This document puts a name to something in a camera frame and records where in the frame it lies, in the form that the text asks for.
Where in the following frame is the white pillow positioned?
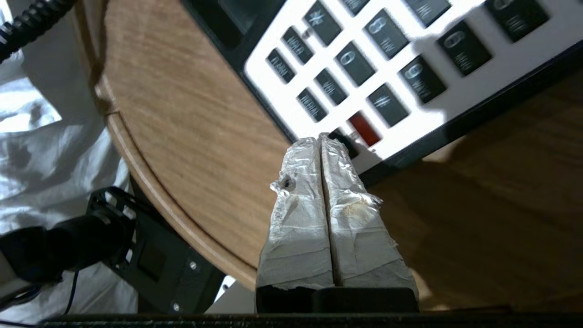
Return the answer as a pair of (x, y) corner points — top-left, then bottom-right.
(0, 0), (137, 324)

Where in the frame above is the right gripper white taped right finger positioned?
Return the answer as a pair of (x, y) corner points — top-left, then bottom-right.
(319, 133), (419, 297)

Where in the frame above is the black white telephone base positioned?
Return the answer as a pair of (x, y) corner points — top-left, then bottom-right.
(182, 0), (583, 187)

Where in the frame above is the round wooden side table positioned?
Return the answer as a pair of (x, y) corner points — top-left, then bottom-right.
(73, 0), (583, 315)

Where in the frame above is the right gripper white taped left finger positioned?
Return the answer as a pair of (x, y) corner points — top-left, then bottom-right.
(256, 137), (335, 291)

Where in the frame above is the black coiled phone cord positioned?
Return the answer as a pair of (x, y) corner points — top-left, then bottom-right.
(0, 0), (76, 62)

